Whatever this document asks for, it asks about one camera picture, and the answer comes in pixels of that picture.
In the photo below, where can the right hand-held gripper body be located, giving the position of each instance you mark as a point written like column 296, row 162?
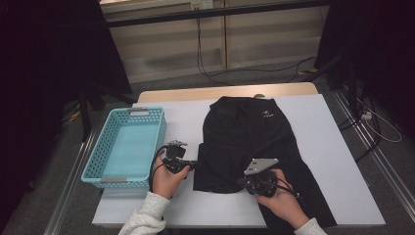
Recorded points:
column 259, row 164

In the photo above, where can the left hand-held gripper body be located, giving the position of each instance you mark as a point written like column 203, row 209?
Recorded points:
column 174, row 151

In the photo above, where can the black pants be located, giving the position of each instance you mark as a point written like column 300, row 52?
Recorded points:
column 241, row 133

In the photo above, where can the light blue perforated plastic basket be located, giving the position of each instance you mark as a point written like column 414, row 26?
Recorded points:
column 104, row 143

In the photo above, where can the person's left hand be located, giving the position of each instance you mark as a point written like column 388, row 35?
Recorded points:
column 166, row 182

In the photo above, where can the person's right hand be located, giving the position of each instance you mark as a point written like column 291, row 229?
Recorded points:
column 287, row 205

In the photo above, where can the wooden table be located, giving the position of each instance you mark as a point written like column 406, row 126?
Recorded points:
column 195, row 93

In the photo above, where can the round table grommet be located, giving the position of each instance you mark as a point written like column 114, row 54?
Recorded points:
column 260, row 95

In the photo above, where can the white table sheet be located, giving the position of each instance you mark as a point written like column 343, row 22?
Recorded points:
column 342, row 147

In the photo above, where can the black metal stand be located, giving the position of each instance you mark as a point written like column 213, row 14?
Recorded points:
column 85, row 111
column 350, row 84

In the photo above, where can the yellow floor tape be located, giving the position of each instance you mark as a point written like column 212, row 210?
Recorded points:
column 308, row 70

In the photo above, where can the white power plug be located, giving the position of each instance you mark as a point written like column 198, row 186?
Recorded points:
column 366, row 115

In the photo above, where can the black horizontal bar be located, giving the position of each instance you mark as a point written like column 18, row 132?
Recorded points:
column 212, row 13

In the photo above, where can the black curtain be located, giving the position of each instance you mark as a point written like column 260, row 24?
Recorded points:
column 375, row 49
column 39, row 65

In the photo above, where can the metal floor rail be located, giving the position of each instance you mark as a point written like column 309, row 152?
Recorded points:
column 70, row 182
column 375, row 156

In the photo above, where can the vertical metal wall strip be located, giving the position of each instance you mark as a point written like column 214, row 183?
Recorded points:
column 225, row 39

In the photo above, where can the white wall socket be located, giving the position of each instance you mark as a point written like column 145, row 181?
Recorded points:
column 201, row 4

